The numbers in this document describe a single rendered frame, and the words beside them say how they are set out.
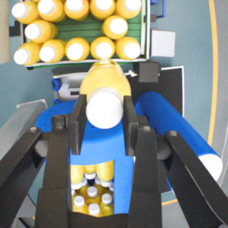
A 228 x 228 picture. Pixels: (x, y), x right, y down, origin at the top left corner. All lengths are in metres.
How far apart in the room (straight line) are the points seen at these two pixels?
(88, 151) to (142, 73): 0.31
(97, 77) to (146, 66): 0.39
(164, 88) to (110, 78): 1.39
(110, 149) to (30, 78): 1.36
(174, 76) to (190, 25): 0.52
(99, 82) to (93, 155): 0.24
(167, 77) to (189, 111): 0.55
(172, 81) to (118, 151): 1.22
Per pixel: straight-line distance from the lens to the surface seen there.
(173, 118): 1.11
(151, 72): 0.61
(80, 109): 0.16
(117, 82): 0.22
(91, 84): 0.22
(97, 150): 0.42
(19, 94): 1.79
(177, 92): 1.66
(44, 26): 0.53
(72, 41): 0.51
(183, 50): 1.77
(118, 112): 0.19
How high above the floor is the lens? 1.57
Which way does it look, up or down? 65 degrees down
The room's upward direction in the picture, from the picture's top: 164 degrees clockwise
